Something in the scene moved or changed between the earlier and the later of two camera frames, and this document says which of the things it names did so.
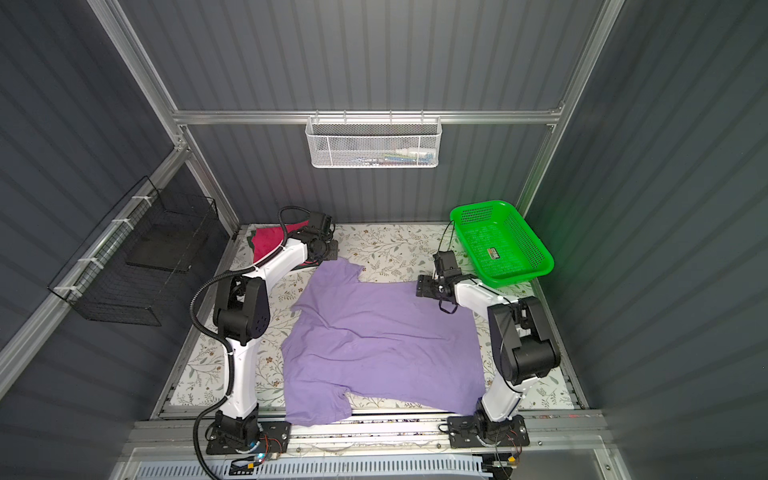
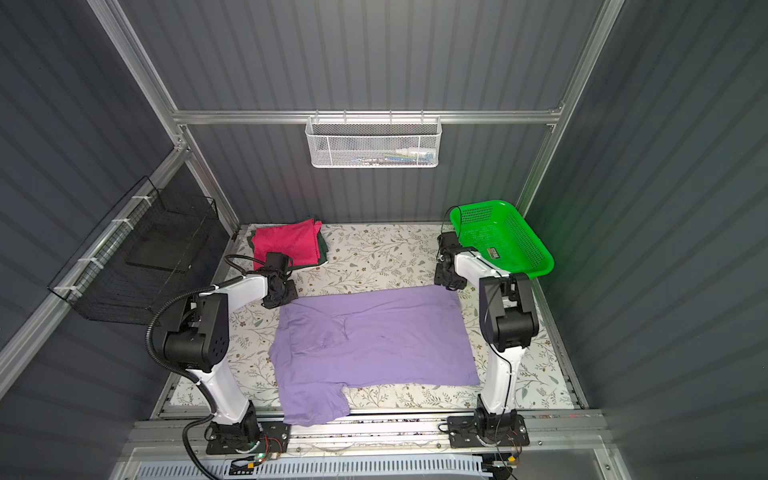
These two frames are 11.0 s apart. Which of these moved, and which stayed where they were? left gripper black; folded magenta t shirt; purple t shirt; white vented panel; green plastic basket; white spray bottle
Moved: left gripper black; purple t shirt
Stayed: white vented panel; green plastic basket; folded magenta t shirt; white spray bottle
